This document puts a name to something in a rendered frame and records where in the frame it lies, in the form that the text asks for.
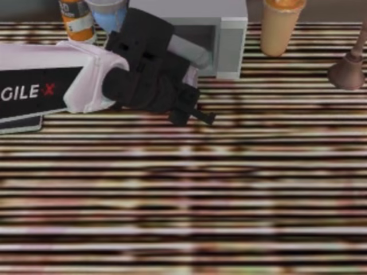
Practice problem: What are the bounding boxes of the grey microwave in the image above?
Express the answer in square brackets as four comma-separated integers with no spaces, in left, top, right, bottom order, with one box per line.
[128,0,248,80]

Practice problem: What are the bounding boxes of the tall tan cup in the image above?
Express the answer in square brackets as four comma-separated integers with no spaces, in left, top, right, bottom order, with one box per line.
[260,0,307,57]

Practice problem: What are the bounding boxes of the blue translucent cup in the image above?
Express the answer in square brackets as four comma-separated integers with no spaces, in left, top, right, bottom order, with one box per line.
[85,0,128,33]

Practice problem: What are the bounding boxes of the orange labelled bottle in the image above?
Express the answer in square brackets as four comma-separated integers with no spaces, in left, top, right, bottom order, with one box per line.
[58,0,99,44]

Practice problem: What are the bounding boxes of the brown plunger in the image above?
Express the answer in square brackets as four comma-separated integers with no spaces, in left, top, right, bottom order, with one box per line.
[327,22,367,92]

